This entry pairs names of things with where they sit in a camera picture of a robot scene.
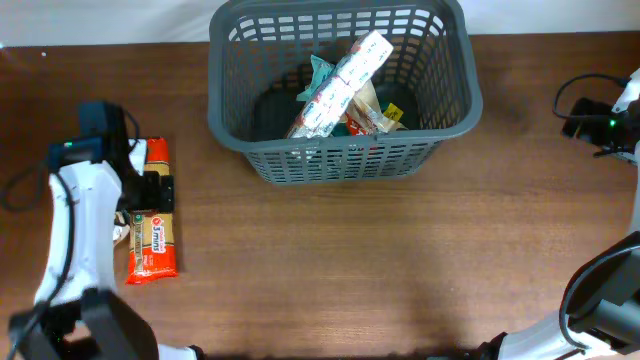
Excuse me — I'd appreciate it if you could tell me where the brown white cookie bag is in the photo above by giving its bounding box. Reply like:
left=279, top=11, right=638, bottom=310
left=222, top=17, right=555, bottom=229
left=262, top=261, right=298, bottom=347
left=113, top=211, right=131, bottom=246

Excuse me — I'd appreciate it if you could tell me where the orange spaghetti packet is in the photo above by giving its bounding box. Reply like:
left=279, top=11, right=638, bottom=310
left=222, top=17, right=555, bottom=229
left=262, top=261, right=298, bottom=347
left=126, top=138, right=178, bottom=285

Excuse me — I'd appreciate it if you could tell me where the teal wet wipes pack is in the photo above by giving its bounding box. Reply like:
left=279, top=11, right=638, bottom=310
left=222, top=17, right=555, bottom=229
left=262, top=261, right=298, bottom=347
left=296, top=55, right=335, bottom=102

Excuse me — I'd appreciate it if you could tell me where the beige snack bag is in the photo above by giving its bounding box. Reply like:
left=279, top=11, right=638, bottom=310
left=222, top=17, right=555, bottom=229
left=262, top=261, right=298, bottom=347
left=342, top=81, right=407, bottom=136

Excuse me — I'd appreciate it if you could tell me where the Kleenex tissue multipack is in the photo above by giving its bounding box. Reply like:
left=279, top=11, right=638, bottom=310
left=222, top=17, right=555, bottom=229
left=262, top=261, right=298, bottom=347
left=286, top=31, right=393, bottom=138

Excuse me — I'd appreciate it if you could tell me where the green Nescafe coffee bag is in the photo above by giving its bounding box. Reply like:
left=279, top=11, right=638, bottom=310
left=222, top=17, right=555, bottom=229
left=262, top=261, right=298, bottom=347
left=329, top=102, right=405, bottom=139

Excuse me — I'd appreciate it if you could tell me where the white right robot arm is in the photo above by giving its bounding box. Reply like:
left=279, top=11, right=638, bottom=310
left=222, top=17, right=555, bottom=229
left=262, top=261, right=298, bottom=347
left=463, top=72, right=639, bottom=360

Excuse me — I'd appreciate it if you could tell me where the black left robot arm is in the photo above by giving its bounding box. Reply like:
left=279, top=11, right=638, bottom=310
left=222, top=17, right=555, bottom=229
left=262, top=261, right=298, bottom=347
left=8, top=101, right=205, bottom=359

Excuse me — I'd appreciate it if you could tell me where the grey plastic basket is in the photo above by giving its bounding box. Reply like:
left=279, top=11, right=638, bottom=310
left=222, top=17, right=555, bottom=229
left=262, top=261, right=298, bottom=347
left=208, top=0, right=483, bottom=185

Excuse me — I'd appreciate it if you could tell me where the black cable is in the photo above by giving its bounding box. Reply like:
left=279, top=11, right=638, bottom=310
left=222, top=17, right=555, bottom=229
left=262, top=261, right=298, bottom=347
left=0, top=164, right=51, bottom=212

